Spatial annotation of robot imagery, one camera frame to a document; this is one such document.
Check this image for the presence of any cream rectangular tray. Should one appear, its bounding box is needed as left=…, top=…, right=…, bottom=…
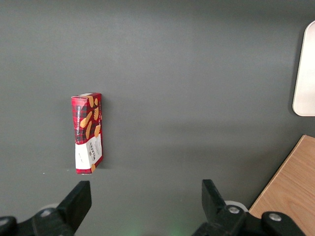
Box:
left=292, top=20, right=315, bottom=117

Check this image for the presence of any oak wooden drawer cabinet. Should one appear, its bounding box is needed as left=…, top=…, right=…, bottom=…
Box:
left=248, top=134, right=315, bottom=236

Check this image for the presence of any red tartan shortbread box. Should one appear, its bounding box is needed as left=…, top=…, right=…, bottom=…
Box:
left=71, top=92, right=103, bottom=175

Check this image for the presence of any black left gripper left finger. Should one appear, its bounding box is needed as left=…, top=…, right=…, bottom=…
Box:
left=0, top=180, right=93, bottom=236

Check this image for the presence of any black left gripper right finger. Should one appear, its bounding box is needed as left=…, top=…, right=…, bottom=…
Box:
left=194, top=179, right=306, bottom=236

